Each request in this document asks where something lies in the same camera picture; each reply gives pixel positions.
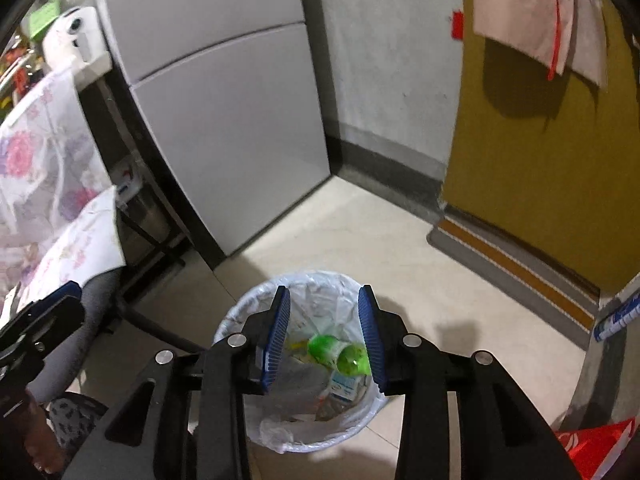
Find yellow door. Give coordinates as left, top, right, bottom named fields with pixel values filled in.
left=441, top=0, right=640, bottom=297

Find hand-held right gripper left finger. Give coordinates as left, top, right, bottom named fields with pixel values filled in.
left=62, top=285, right=292, bottom=480

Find bin with white bag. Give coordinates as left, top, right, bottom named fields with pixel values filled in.
left=213, top=270, right=389, bottom=454

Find striped door threshold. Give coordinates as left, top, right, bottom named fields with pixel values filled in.
left=426, top=214, right=602, bottom=352

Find blue and white tube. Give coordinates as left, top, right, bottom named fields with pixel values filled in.
left=593, top=291, right=640, bottom=344

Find large floral tablecloth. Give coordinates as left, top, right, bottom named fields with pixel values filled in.
left=0, top=66, right=115, bottom=252

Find patterned trousers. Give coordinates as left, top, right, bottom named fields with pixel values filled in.
left=47, top=393, right=109, bottom=462

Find black table frame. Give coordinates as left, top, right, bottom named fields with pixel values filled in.
left=75, top=74, right=197, bottom=281

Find blue and white carton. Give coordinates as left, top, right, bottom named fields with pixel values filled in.
left=326, top=371, right=369, bottom=407

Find white refrigerator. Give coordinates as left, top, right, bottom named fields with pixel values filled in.
left=91, top=0, right=334, bottom=272

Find grey padded chair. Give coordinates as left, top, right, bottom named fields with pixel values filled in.
left=27, top=266, right=212, bottom=407

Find red plastic bag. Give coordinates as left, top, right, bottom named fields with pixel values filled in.
left=554, top=417, right=639, bottom=480

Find person's left hand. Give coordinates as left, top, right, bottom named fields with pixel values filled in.
left=21, top=387, right=69, bottom=477

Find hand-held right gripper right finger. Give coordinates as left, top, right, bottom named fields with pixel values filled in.
left=357, top=284, right=583, bottom=480

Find metal pot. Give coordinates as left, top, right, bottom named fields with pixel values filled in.
left=115, top=186, right=172, bottom=262

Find small floral cloth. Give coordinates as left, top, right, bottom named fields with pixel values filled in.
left=16, top=185, right=127, bottom=312

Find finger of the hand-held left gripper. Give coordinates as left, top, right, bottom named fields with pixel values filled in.
left=30, top=281, right=84, bottom=307
left=0, top=295, right=87, bottom=367

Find cluttered shelf of goods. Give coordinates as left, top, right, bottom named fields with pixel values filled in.
left=0, top=2, right=57, bottom=122

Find green plastic bottle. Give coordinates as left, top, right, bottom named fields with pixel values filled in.
left=306, top=333, right=374, bottom=379

